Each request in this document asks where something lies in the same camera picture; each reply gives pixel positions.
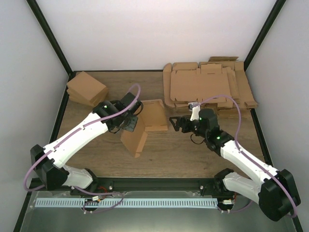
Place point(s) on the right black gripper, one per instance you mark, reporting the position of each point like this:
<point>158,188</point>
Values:
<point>186,119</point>

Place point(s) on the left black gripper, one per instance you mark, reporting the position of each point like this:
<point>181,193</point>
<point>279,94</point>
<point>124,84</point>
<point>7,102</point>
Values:
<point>131,127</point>

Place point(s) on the brown cardboard box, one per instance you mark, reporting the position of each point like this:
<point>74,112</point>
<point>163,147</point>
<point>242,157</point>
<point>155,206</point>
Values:
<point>152,118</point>

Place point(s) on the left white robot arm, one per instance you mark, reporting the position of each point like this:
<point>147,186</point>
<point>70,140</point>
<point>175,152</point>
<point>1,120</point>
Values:
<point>108,116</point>

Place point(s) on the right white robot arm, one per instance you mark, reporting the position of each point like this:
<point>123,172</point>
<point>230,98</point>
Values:
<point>274,191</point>

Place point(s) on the stack of folded cardboard boxes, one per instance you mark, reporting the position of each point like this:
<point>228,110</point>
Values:
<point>85,89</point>

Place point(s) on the pile of flat cardboard blanks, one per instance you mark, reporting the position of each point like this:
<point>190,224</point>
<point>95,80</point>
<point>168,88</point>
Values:
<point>221,81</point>

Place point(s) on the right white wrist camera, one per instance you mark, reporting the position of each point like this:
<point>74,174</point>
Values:
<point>194,108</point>

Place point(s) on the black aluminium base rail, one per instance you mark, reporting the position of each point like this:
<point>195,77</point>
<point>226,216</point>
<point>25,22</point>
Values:
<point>202,186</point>

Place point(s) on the light blue slotted cable duct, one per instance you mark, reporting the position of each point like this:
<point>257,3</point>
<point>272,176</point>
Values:
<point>129,203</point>

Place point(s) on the black frame post left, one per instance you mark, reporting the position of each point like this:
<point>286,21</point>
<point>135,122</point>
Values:
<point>34,6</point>

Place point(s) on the black frame post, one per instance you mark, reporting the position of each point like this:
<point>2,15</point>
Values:
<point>34,6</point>
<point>276,9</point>

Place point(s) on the black frame post right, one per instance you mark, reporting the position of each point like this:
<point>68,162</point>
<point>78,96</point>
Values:
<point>276,9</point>

